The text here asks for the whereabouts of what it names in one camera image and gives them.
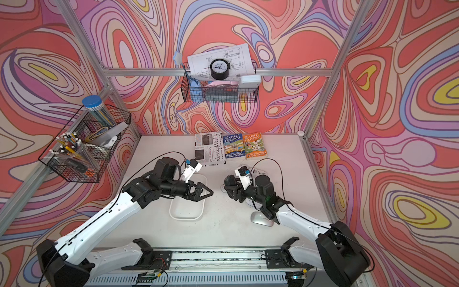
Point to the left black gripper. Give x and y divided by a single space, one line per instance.
195 196

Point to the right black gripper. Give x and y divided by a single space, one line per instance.
238 191

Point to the white mouse top upside-down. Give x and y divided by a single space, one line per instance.
257 172

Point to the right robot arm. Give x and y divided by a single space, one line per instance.
337 251

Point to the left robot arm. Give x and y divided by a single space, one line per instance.
71 260

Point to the white storage box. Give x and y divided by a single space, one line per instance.
183 210

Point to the silver mouse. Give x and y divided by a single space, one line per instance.
260 219

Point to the blue treehouse book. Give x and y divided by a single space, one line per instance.
234 146

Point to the newspaper print book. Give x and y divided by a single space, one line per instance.
209 149

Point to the orange treehouse book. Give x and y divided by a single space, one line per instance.
254 145

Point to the white device in basket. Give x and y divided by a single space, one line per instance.
249 81

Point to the black round clock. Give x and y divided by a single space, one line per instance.
219 69

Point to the white paper sheet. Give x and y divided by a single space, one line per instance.
238 56

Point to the clear pen cup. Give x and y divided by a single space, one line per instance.
72 152

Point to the blue lid pencil jar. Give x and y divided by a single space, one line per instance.
96 107

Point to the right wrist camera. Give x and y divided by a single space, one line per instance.
245 176

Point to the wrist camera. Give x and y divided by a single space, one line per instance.
245 176
192 166

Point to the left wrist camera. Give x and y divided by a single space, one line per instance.
192 166

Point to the back wire basket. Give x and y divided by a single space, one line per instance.
196 91

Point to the wire basket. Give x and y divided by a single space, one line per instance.
196 91
100 141

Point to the left wire basket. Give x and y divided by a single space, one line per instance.
100 141

